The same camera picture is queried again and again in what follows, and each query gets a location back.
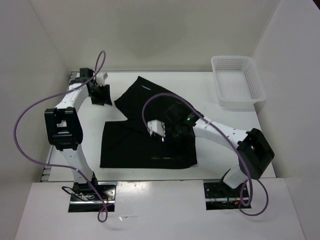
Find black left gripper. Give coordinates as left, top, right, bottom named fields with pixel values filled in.
left=89, top=83, right=113, bottom=106

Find black shorts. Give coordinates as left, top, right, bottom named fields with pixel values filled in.
left=100, top=76, right=198, bottom=169

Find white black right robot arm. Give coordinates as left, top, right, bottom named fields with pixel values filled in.
left=163, top=102, right=275, bottom=197

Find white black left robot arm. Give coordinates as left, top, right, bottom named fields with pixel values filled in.
left=44, top=68, right=111, bottom=201

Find white plastic mesh basket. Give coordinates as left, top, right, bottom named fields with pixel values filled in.
left=211, top=55, right=267, bottom=108

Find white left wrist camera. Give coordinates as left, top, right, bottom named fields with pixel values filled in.
left=96, top=72, right=108, bottom=86

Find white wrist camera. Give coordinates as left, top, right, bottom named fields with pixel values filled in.
left=96, top=72, right=108, bottom=86
left=147, top=120, right=166, bottom=138

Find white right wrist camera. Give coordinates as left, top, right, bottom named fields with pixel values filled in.
left=147, top=120, right=166, bottom=138

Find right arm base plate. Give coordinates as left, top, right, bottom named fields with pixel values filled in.
left=203, top=180, right=243, bottom=210

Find aluminium table edge rail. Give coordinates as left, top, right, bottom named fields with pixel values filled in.
left=39, top=71, right=78, bottom=182

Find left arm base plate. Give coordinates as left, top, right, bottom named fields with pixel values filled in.
left=61, top=182, right=117, bottom=213

